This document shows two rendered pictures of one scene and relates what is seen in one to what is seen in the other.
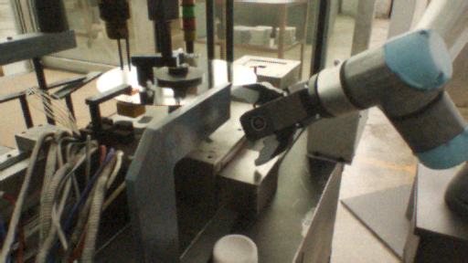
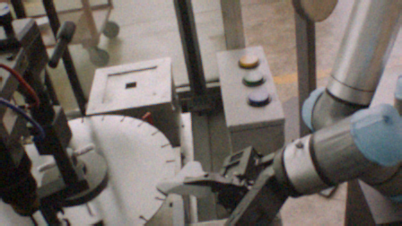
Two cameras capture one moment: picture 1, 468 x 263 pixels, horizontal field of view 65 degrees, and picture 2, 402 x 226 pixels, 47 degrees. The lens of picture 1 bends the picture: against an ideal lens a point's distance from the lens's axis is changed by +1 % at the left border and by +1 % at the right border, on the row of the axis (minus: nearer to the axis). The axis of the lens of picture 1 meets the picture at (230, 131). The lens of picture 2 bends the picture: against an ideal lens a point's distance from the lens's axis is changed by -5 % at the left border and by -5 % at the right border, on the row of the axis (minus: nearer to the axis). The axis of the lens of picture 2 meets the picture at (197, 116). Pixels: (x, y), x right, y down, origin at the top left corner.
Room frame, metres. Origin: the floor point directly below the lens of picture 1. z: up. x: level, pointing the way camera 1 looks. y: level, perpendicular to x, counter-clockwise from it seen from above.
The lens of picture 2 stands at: (0.13, 0.13, 1.46)
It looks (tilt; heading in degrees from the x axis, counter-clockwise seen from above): 37 degrees down; 338
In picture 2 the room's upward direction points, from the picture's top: 11 degrees counter-clockwise
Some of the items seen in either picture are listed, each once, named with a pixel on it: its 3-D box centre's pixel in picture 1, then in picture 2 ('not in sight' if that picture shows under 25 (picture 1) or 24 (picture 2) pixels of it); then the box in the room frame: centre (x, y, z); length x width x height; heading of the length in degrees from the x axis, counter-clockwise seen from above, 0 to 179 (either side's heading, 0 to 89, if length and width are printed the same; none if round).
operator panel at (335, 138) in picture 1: (343, 110); (249, 109); (0.86, -0.29, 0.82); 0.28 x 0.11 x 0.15; 154
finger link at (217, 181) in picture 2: (263, 96); (214, 186); (0.58, -0.05, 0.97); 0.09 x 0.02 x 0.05; 45
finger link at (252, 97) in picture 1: (250, 89); (187, 176); (0.63, -0.04, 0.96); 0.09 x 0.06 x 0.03; 45
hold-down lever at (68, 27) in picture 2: not in sight; (48, 45); (0.69, 0.08, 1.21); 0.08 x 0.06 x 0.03; 154
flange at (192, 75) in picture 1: (178, 71); (73, 172); (0.75, 0.11, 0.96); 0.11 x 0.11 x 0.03
